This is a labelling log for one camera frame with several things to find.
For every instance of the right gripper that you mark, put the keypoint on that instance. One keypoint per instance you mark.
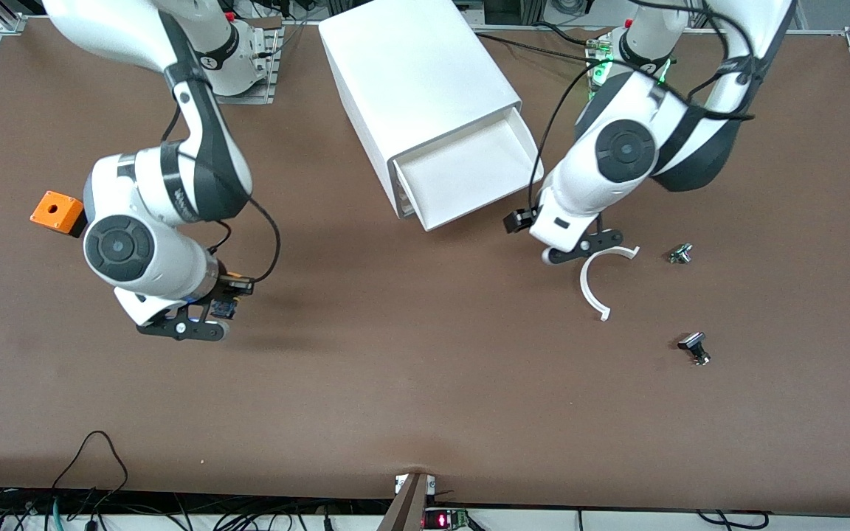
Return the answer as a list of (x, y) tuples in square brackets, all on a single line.
[(232, 286)]

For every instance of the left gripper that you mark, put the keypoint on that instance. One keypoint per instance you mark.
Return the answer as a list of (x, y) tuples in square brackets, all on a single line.
[(519, 220)]

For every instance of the black push button part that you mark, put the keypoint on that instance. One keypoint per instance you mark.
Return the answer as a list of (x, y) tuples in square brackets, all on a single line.
[(224, 306)]

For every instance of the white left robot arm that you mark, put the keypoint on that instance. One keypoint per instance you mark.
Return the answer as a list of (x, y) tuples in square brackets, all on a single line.
[(624, 151)]

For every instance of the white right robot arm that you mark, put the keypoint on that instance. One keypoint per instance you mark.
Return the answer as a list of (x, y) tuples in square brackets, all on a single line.
[(137, 192)]

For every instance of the small green metal button part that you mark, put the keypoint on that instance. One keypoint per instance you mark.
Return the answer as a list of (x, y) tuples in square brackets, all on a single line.
[(680, 254)]

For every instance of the black metal push button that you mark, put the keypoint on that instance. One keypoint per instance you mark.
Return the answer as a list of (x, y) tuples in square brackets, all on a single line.
[(693, 343)]

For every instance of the white curved plastic arc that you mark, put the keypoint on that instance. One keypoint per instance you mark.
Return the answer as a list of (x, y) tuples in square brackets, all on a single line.
[(584, 287)]

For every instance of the device with red display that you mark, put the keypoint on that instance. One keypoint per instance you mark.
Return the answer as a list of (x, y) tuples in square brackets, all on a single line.
[(443, 521)]

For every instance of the orange button enclosure box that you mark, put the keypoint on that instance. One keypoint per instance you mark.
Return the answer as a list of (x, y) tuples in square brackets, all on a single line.
[(54, 209)]

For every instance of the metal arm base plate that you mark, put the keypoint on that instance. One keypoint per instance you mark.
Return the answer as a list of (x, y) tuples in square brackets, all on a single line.
[(255, 97)]

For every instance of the grey metal bracket post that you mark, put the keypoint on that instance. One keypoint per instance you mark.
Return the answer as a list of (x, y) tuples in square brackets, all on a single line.
[(406, 510)]

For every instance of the aluminium table frame rail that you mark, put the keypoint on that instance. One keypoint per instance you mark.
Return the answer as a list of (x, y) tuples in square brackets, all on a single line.
[(809, 32)]

